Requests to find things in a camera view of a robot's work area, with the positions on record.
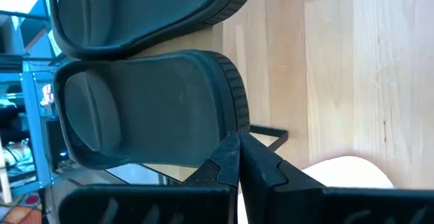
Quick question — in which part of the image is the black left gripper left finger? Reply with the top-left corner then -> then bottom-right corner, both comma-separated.
59,132 -> 241,224

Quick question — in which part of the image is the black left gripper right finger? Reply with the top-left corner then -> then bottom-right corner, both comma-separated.
239,132 -> 434,224

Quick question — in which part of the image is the pink slide sandal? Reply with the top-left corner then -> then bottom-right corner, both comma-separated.
236,155 -> 395,224

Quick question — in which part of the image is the black slide sandal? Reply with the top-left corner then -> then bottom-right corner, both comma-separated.
52,49 -> 252,171
47,0 -> 260,62

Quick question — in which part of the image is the black box with blue light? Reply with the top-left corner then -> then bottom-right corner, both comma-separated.
45,117 -> 71,171

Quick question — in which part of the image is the blue metal rack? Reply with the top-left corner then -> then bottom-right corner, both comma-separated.
19,60 -> 57,193

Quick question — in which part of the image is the colourful patchwork cloth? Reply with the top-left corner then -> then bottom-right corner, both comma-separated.
0,191 -> 47,224

